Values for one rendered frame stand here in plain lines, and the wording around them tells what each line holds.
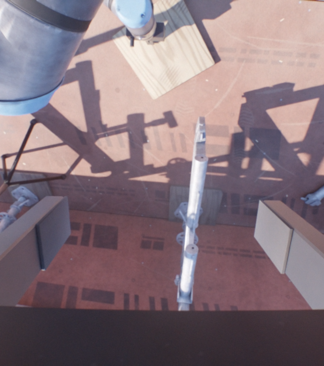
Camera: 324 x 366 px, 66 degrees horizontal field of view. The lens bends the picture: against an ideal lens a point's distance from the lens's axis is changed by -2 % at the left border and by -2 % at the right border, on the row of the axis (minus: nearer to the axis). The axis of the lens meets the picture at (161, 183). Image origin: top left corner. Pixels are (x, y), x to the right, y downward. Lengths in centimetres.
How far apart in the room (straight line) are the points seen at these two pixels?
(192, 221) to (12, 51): 91
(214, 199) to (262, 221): 137
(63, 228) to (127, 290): 128
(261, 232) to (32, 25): 26
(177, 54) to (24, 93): 88
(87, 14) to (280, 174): 133
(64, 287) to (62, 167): 67
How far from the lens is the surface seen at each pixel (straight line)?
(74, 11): 29
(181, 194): 151
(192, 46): 114
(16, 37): 30
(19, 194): 192
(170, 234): 163
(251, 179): 149
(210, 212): 162
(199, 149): 97
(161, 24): 99
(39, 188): 180
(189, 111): 124
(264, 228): 16
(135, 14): 80
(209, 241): 163
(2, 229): 174
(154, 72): 117
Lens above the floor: 113
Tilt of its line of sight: 49 degrees down
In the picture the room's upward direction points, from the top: 170 degrees counter-clockwise
